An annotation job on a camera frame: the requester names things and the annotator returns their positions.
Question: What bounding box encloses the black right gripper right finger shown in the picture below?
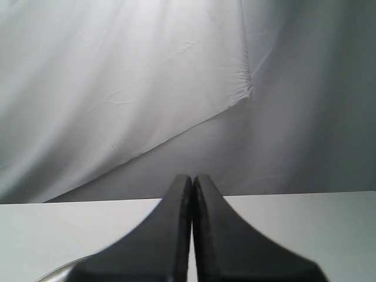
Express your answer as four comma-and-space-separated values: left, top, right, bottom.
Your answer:
192, 174, 326, 281

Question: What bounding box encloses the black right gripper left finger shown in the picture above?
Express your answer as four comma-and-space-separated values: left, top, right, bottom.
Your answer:
68, 174, 192, 281

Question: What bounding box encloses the grey backdrop cloth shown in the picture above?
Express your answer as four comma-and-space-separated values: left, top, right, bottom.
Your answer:
1, 1, 375, 203

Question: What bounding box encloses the round stainless steel plate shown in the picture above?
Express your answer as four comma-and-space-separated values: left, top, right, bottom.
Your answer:
36, 261, 79, 282

